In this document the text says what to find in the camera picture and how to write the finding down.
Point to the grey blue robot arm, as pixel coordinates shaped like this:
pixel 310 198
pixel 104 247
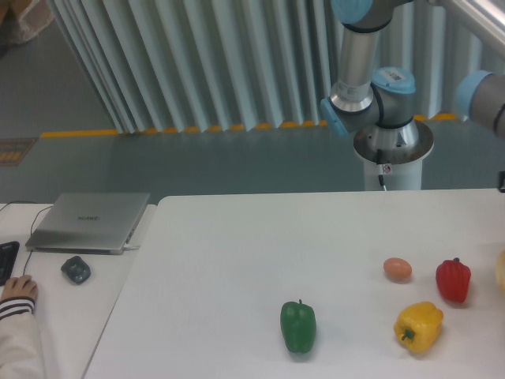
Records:
pixel 378 104

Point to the white folding partition screen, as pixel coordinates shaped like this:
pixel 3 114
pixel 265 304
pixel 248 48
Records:
pixel 181 64

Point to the white striped sleeve forearm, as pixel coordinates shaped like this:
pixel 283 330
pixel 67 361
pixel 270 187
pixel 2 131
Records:
pixel 21 347

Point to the person's hand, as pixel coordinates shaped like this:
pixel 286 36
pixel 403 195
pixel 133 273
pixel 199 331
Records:
pixel 19 295

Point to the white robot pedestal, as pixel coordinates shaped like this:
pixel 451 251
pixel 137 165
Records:
pixel 392 159

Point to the yellow bell pepper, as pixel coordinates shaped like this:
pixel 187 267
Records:
pixel 418 326

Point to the red bell pepper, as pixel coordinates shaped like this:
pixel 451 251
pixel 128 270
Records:
pixel 452 280

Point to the brown egg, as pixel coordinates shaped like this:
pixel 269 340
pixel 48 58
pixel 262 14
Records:
pixel 397 269

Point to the cardboard box in plastic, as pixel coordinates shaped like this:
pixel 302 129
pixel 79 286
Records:
pixel 23 20

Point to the triangular toasted bread slice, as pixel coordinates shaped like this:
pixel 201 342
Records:
pixel 500 271

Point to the silver closed laptop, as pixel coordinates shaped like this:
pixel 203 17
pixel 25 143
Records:
pixel 100 223

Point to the green bell pepper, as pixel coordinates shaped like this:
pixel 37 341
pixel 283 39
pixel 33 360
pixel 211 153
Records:
pixel 298 326

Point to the black keyboard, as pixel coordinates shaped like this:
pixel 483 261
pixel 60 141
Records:
pixel 8 256

